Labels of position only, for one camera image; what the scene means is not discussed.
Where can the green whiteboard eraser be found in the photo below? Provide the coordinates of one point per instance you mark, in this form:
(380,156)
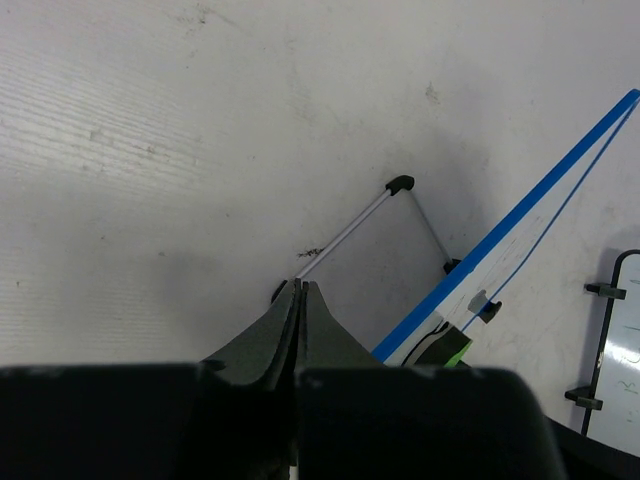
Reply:
(444,346)

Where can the blue framed whiteboard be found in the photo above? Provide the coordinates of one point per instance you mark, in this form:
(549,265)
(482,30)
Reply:
(470,288)

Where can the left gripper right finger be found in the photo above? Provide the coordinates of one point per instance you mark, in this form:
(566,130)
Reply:
(323,343)

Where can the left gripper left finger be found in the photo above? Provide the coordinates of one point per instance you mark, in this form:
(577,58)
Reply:
(255,359)

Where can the black framed whiteboard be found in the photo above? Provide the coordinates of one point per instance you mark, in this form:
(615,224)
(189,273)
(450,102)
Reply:
(611,399)

